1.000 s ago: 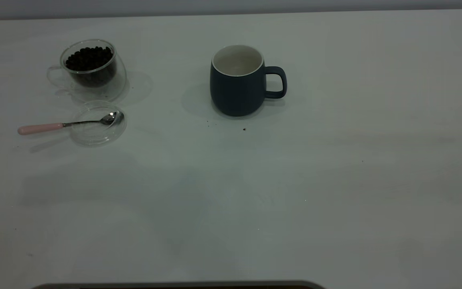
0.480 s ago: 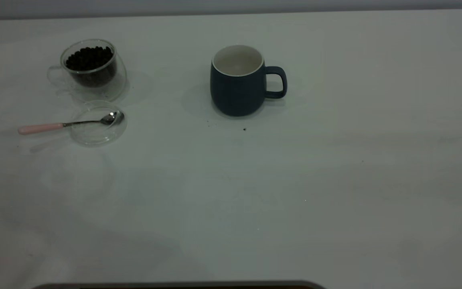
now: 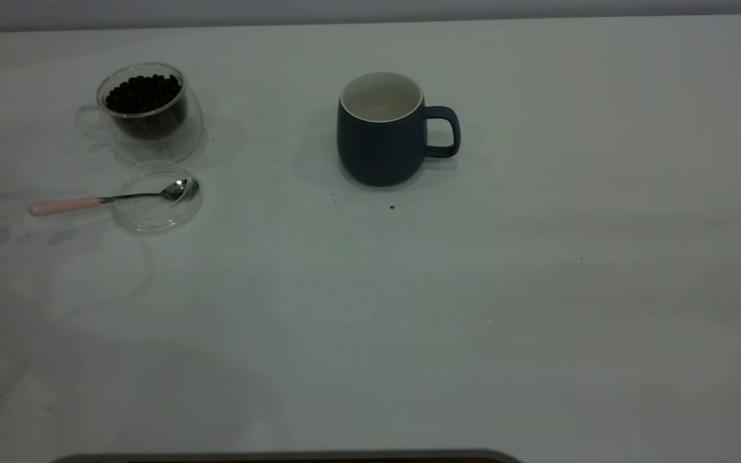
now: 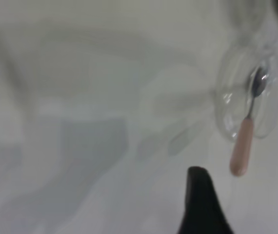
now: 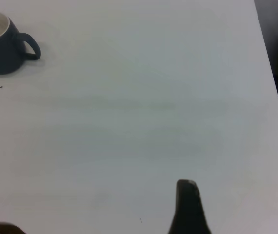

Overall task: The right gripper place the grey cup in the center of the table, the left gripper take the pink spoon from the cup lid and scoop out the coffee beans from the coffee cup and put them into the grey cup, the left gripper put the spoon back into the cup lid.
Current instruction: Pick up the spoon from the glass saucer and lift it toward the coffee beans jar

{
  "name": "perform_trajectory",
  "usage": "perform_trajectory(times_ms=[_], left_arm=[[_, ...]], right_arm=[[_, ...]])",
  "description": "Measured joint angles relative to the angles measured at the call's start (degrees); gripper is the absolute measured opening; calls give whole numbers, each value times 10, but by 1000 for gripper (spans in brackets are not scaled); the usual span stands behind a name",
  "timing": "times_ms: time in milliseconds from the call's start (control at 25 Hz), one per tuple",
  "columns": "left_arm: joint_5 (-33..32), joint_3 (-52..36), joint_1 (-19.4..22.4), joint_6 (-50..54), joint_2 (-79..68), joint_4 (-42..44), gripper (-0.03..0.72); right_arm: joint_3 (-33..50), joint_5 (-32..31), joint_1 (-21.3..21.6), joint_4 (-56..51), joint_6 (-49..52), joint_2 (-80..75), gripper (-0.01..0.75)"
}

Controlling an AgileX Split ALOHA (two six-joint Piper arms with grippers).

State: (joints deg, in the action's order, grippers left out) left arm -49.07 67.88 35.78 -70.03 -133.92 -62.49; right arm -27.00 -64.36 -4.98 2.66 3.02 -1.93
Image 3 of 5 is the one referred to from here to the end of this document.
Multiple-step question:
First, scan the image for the pink handled metal spoon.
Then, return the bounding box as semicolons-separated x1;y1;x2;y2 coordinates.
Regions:
28;178;200;217

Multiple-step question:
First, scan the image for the dark blue ceramic mug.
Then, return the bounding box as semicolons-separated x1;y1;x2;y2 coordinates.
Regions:
336;71;461;188

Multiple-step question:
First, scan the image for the dark coffee beans pile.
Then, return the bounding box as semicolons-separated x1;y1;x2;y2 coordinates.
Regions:
105;74;188;140

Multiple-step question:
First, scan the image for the clear glass cup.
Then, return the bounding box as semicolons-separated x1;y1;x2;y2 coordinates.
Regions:
75;62;205;165

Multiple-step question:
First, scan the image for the clear glass saucer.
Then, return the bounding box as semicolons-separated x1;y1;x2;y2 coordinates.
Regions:
111;159;205;235

